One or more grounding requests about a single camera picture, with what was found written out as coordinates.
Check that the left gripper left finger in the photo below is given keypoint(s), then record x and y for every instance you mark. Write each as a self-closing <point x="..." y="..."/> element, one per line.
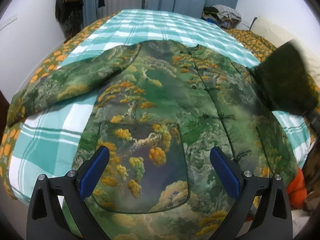
<point x="45" y="216"/>

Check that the blue curtain left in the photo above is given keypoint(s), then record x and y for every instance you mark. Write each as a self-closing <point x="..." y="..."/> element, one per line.
<point x="89" y="12"/>

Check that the clothes pile on chair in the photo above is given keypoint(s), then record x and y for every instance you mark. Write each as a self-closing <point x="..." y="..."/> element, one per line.
<point x="223" y="16"/>

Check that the teal plaid bed sheet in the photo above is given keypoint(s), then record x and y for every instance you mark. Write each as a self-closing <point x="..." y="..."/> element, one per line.
<point x="155" y="30"/>

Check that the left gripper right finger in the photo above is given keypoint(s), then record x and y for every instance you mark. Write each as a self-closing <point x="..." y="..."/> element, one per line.
<point x="272" y="220"/>

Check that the green landscape print jacket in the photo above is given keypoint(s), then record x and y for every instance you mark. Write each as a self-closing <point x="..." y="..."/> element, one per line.
<point x="160" y="107"/>

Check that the white wall switch panel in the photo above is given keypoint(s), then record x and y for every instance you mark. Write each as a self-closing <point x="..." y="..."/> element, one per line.
<point x="8" y="21"/>

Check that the orange fleece blanket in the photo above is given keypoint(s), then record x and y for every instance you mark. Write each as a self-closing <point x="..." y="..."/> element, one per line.
<point x="296" y="189"/>

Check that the coats on standing rack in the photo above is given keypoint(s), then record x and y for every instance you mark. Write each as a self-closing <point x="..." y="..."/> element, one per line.
<point x="69" y="14"/>

